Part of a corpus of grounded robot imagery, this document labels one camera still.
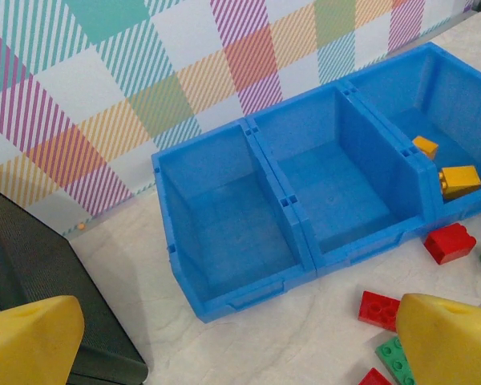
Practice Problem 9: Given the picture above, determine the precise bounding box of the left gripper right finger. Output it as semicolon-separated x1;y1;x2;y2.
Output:
395;292;481;385

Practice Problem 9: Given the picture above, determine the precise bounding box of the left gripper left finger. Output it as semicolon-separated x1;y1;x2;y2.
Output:
0;295;85;385

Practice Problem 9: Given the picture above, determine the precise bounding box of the red lego brick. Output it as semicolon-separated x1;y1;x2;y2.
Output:
423;222;477;265
358;290;402;332
358;367;392;385

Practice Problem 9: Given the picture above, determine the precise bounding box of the yellow lego brick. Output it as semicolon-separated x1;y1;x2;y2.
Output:
438;164;481;201
411;135;440;161

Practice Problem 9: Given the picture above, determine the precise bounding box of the black case with metal handle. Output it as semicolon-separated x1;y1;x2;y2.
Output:
0;182;149;385

